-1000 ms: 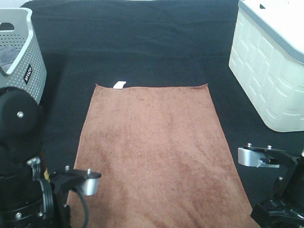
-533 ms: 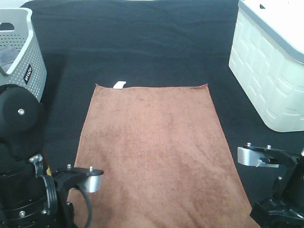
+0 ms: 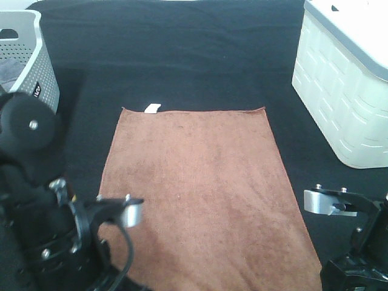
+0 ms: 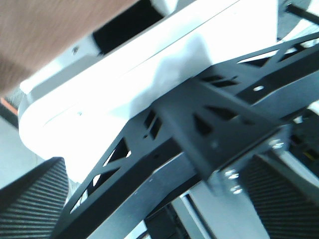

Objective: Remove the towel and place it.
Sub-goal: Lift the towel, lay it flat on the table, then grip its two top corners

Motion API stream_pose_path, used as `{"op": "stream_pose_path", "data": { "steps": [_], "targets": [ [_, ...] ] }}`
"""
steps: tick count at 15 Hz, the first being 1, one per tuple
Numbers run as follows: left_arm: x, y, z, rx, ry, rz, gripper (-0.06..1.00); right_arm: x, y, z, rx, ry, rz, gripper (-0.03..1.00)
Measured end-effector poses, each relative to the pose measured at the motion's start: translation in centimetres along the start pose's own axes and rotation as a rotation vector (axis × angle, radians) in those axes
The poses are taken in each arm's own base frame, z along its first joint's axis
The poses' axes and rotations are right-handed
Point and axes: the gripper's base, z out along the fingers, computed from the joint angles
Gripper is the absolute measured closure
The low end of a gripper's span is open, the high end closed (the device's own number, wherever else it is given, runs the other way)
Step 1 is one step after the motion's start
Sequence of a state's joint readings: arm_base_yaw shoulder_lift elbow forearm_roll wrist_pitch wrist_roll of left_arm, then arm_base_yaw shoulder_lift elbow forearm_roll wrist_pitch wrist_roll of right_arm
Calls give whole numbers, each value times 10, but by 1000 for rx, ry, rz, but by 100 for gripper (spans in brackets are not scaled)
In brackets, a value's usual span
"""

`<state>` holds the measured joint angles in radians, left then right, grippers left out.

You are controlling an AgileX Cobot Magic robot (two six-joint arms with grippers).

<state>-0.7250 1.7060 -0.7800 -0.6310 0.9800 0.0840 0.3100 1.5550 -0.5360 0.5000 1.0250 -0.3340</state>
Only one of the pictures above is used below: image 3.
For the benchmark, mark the brown microfibre towel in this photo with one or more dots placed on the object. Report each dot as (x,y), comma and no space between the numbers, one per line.
(219,211)

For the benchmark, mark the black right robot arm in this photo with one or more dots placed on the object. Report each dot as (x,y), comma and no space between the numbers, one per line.
(364,266)

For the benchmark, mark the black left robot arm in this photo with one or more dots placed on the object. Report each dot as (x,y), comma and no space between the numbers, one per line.
(50,231)

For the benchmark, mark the black table cloth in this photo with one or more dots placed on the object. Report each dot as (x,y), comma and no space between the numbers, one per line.
(186,55)

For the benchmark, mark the white plastic storage bin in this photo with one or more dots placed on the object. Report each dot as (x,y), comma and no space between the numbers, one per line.
(340,74)

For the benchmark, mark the grey perforated laundry basket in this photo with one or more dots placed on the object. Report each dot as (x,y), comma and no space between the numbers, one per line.
(28,47)

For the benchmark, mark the grey cloth in basket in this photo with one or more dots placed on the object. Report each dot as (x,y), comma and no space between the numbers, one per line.
(10,72)

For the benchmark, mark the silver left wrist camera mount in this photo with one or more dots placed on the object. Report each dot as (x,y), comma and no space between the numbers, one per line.
(123,213)

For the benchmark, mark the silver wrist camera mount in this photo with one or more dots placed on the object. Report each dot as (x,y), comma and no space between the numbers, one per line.
(123,213)
(343,203)

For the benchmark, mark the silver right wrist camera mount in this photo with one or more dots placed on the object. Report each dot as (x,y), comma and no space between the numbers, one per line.
(343,203)

